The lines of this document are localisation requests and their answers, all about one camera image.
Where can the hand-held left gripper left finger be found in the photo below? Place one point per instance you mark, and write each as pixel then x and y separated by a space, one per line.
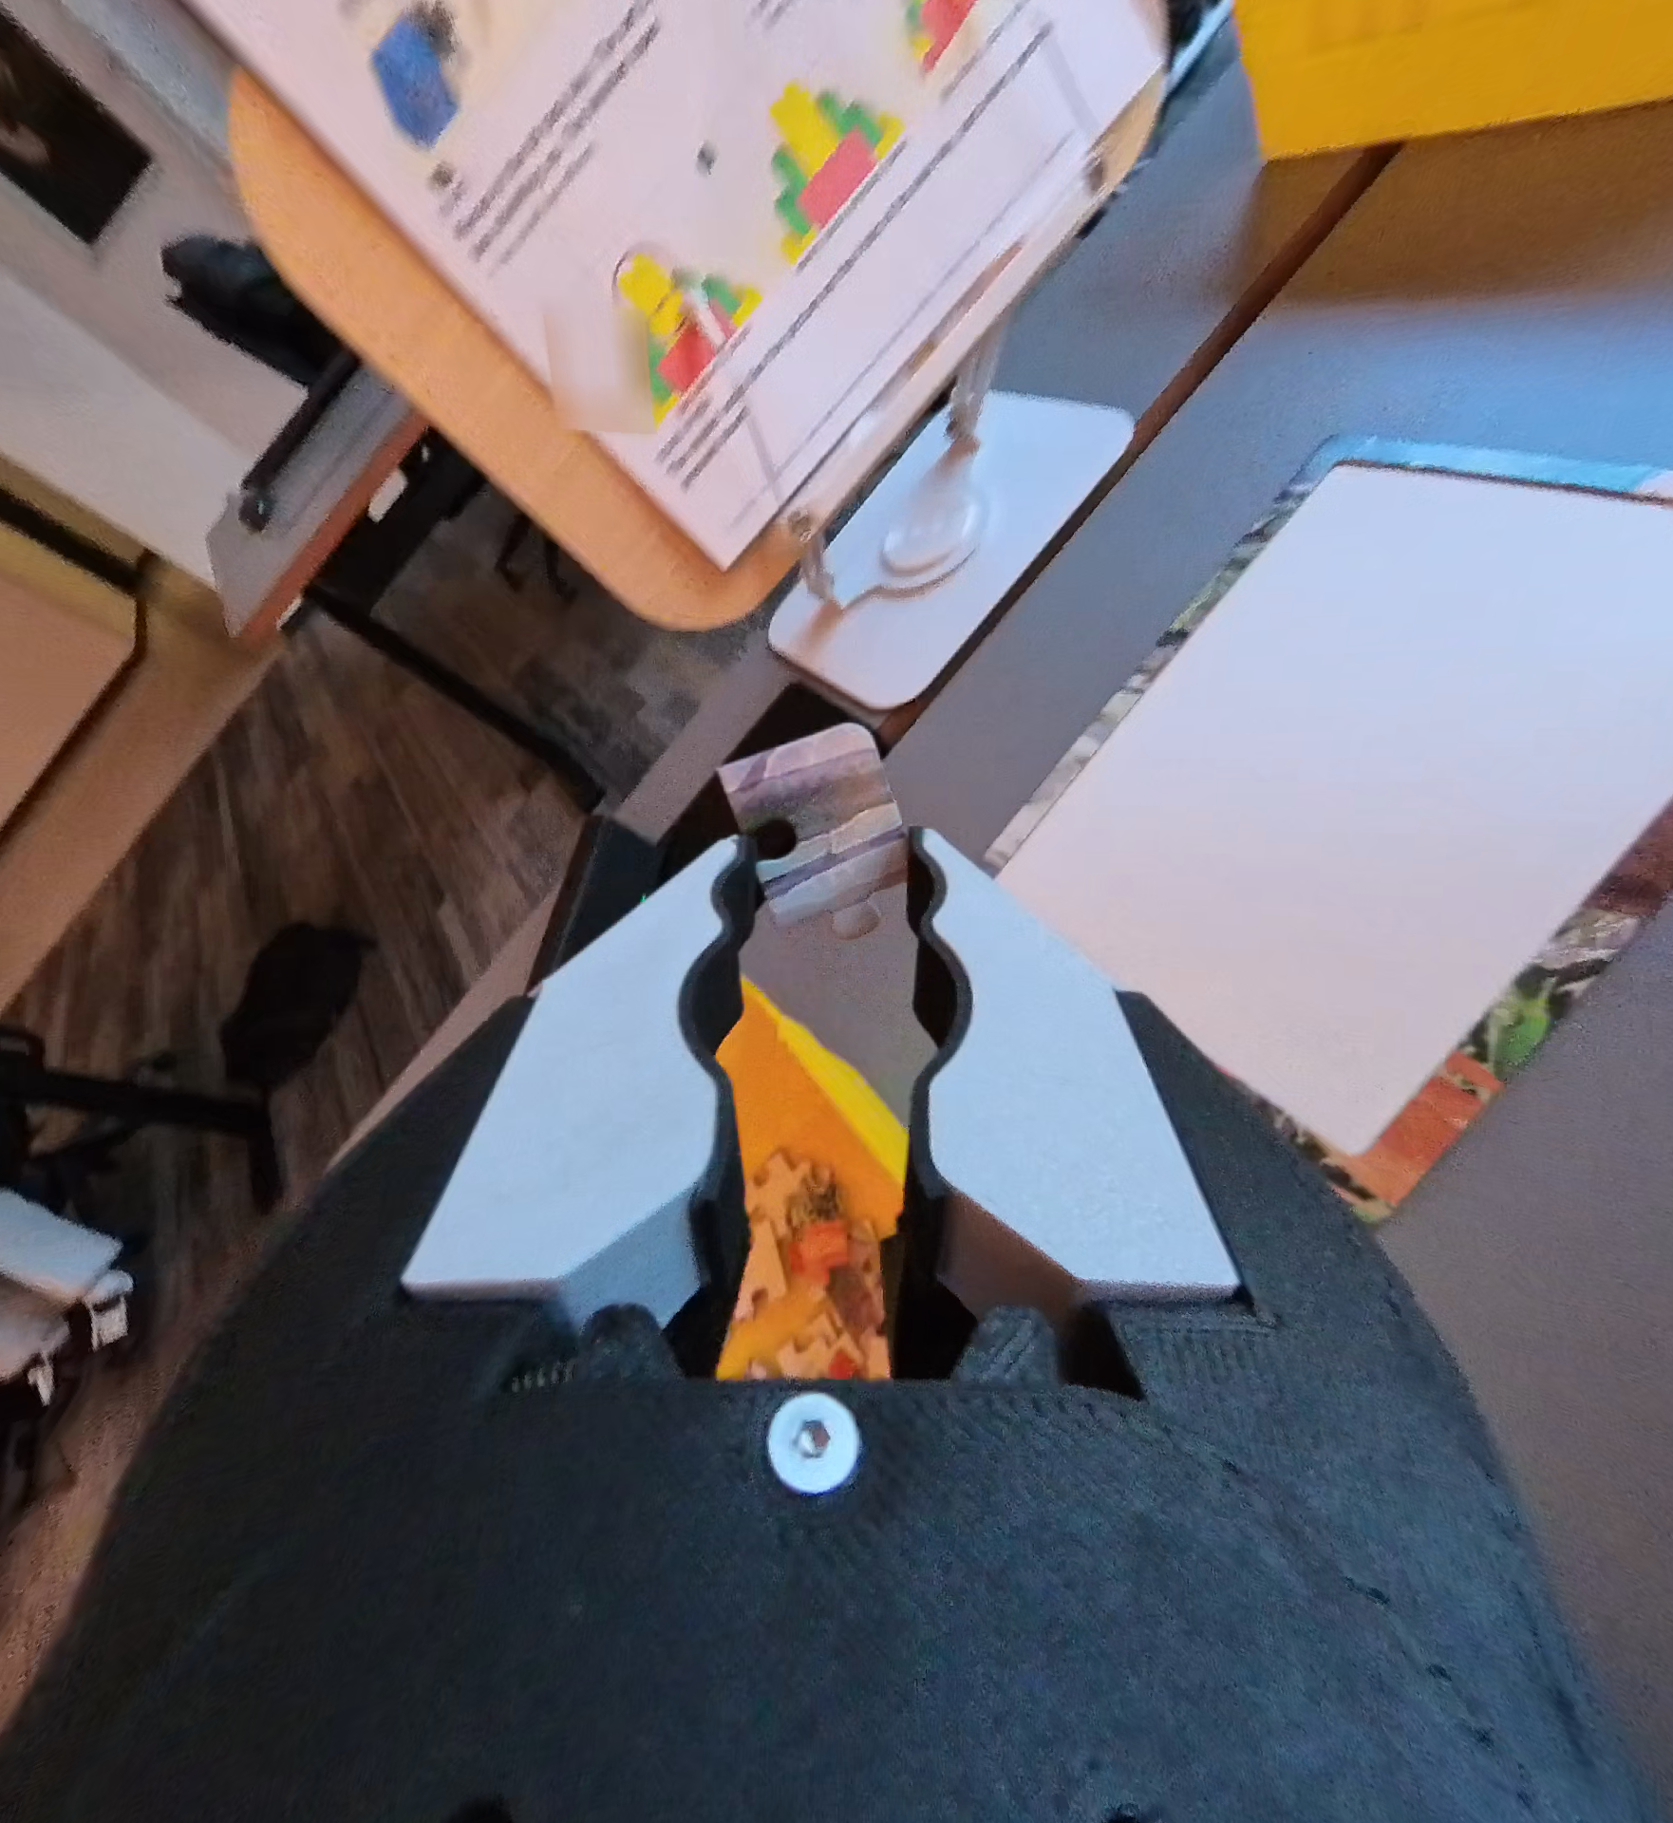
pixel 565 1140

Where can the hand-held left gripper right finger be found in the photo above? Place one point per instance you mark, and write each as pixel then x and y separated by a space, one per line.
pixel 1078 1140

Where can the yellow bin with puzzle pieces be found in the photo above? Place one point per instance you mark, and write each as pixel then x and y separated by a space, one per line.
pixel 779 1083

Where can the pile of puzzle pieces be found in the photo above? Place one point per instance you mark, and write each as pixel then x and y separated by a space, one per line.
pixel 808 1282

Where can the lavender stone-pattern puzzle piece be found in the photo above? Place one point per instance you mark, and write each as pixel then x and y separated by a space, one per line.
pixel 822 797

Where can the puzzle frame board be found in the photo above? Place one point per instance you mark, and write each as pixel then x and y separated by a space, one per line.
pixel 1350 797

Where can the grey desk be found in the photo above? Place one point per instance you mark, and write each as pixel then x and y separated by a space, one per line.
pixel 1178 286
pixel 1562 313

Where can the beige cabinet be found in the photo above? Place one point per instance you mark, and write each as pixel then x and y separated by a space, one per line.
pixel 25 669

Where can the printed instruction sheet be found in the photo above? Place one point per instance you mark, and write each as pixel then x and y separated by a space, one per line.
pixel 565 171

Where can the empty yellow bin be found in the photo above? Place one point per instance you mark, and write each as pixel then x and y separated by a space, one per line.
pixel 1492 72

